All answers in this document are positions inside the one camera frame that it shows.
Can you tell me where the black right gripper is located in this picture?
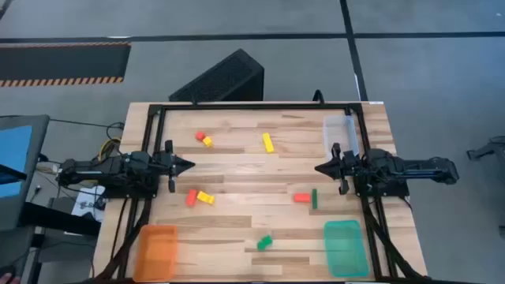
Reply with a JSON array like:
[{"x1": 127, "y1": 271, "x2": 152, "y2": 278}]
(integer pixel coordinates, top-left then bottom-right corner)
[{"x1": 314, "y1": 143, "x2": 358, "y2": 195}]

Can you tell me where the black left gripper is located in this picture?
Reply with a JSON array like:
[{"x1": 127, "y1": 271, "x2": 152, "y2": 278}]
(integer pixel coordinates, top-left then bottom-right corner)
[{"x1": 151, "y1": 140, "x2": 196, "y2": 194}]

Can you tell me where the yellow arch block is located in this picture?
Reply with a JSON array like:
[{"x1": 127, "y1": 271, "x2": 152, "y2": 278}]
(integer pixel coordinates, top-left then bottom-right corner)
[{"x1": 196, "y1": 190, "x2": 216, "y2": 206}]

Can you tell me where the clear plastic container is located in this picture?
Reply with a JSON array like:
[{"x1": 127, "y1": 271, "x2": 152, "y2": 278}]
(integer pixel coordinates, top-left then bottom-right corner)
[{"x1": 322, "y1": 114, "x2": 361, "y2": 159}]

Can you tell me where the green plastic tray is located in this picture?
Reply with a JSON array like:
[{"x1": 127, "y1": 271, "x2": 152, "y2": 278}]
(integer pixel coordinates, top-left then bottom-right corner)
[{"x1": 323, "y1": 219, "x2": 371, "y2": 278}]

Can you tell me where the orange plastic tray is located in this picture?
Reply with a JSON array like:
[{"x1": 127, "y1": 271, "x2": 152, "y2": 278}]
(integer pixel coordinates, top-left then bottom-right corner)
[{"x1": 133, "y1": 224, "x2": 179, "y2": 283}]

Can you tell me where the black perforated box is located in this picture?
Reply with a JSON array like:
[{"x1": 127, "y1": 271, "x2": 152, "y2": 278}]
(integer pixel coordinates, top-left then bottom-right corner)
[{"x1": 168, "y1": 47, "x2": 266, "y2": 103}]

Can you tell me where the white paper sheet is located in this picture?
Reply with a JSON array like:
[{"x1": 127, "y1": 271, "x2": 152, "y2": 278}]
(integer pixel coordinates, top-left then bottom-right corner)
[{"x1": 72, "y1": 185, "x2": 107, "y2": 222}]

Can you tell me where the black side table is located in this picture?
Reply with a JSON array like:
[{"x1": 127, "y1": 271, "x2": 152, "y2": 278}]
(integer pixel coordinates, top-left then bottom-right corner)
[{"x1": 19, "y1": 200, "x2": 102, "y2": 237}]

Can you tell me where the black floor stand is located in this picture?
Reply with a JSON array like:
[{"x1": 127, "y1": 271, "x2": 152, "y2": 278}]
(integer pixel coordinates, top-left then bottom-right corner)
[{"x1": 466, "y1": 136, "x2": 505, "y2": 171}]

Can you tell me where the black hazard striped floor mat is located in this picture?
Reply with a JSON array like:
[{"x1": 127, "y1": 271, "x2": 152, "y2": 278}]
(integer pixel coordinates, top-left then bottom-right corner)
[{"x1": 0, "y1": 42, "x2": 133, "y2": 88}]

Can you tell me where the monitor with blue screen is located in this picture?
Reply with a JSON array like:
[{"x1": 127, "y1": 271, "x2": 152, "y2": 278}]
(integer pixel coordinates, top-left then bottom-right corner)
[{"x1": 0, "y1": 114, "x2": 51, "y2": 232}]

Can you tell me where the yellow cable bundle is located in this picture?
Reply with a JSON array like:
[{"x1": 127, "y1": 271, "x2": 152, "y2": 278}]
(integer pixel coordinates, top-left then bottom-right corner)
[{"x1": 97, "y1": 136, "x2": 122, "y2": 161}]

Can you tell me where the black aluminium table frame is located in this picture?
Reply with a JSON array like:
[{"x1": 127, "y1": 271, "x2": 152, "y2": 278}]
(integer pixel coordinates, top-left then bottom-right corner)
[{"x1": 92, "y1": 101, "x2": 431, "y2": 284}]

